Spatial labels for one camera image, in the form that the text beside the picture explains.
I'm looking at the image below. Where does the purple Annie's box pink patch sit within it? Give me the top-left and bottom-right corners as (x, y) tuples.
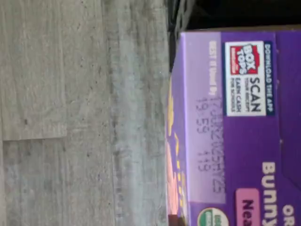
(166, 25), (301, 226)

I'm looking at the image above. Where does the black metal shelf rack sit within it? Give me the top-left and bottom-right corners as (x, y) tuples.
(168, 0), (301, 32)

